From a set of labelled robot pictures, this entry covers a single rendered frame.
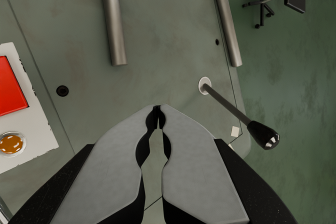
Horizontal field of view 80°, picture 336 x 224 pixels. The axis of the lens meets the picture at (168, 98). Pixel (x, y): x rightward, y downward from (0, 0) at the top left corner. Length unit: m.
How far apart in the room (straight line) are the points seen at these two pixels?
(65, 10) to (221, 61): 0.31
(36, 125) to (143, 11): 0.22
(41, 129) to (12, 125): 0.03
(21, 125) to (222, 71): 0.36
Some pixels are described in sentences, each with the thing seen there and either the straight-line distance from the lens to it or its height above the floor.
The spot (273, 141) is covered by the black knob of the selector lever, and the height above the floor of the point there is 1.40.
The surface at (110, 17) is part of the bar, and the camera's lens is 0.30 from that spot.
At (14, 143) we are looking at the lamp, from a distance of 0.29.
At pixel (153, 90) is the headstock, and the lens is 0.34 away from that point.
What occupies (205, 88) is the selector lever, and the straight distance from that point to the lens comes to 0.40.
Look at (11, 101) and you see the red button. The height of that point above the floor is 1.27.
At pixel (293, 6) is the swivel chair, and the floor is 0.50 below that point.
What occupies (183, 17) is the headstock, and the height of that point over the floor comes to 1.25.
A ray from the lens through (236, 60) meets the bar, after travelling 0.47.
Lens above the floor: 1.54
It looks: 54 degrees down
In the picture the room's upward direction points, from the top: 92 degrees clockwise
